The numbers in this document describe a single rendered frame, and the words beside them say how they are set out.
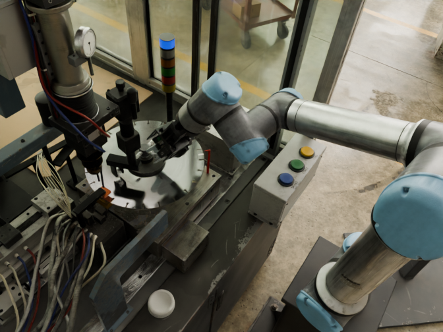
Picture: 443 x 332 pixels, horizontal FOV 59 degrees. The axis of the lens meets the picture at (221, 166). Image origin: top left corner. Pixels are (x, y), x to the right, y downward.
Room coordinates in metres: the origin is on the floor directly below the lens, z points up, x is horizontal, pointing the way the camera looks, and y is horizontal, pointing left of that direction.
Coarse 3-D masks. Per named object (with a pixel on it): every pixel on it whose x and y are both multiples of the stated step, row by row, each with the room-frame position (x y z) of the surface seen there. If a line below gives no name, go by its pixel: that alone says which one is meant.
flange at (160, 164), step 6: (138, 150) 0.74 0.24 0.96; (126, 156) 0.72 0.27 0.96; (150, 156) 0.71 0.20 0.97; (144, 162) 0.69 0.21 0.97; (150, 162) 0.70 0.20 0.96; (162, 162) 0.71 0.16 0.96; (144, 168) 0.68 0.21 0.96; (150, 168) 0.68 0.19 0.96; (156, 168) 0.68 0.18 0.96; (138, 174) 0.66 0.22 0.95; (144, 174) 0.66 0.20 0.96; (150, 174) 0.67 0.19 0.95
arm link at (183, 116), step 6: (186, 102) 0.67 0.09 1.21; (186, 108) 0.65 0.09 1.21; (180, 114) 0.66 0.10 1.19; (186, 114) 0.64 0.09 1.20; (180, 120) 0.65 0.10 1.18; (186, 120) 0.64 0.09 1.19; (192, 120) 0.63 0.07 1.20; (186, 126) 0.64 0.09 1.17; (192, 126) 0.63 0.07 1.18; (198, 126) 0.63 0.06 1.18; (204, 126) 0.64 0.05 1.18; (192, 132) 0.63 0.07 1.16; (198, 132) 0.64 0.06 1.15
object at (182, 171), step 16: (144, 128) 0.84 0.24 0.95; (112, 144) 0.76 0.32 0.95; (192, 144) 0.80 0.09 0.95; (176, 160) 0.73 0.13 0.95; (192, 160) 0.74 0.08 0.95; (96, 176) 0.64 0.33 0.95; (112, 176) 0.65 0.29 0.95; (128, 176) 0.65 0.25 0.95; (144, 176) 0.66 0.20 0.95; (160, 176) 0.67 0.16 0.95; (176, 176) 0.67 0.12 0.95; (192, 176) 0.68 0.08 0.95; (112, 192) 0.59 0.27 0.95; (128, 192) 0.60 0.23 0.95; (144, 192) 0.60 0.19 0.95; (160, 192) 0.61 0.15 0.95; (176, 192) 0.62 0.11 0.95; (144, 208) 0.56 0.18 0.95
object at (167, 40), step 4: (160, 36) 1.02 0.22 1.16; (164, 36) 1.02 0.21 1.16; (168, 36) 1.02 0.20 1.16; (172, 36) 1.02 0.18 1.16; (160, 40) 1.01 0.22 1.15; (164, 40) 1.00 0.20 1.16; (168, 40) 1.00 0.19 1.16; (172, 40) 1.01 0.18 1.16; (160, 44) 1.01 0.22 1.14; (164, 44) 1.00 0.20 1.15; (168, 44) 1.00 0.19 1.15; (172, 44) 1.01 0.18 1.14; (164, 48) 1.00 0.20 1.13; (168, 48) 1.00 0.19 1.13; (172, 48) 1.01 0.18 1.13
